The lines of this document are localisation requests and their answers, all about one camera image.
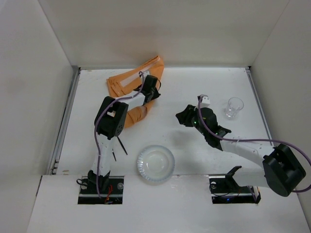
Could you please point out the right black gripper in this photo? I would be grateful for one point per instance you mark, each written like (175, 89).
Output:
(188, 114)

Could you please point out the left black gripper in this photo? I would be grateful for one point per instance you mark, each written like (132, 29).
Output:
(150, 94)

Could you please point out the orange cloth napkin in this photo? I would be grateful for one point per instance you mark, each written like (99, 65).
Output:
(124, 83)

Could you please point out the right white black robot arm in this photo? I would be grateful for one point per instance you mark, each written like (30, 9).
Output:
(278, 169)

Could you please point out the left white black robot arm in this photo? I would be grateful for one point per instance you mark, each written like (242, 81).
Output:
(113, 116)

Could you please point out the clear plastic cup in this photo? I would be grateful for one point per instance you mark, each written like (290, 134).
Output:
(234, 105)

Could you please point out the clear plastic plate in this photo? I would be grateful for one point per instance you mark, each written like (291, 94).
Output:
(156, 163)

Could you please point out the black plastic knife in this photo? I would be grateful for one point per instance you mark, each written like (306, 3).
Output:
(122, 145)

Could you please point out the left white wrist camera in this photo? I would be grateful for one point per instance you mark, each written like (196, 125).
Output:
(146, 73)

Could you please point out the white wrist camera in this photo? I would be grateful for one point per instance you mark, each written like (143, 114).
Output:
(203, 101)
(146, 73)

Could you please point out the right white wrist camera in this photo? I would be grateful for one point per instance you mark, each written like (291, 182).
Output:
(203, 101)

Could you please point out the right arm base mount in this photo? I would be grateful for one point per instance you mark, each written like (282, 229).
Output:
(225, 190)

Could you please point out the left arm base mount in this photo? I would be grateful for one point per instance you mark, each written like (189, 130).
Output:
(112, 194)

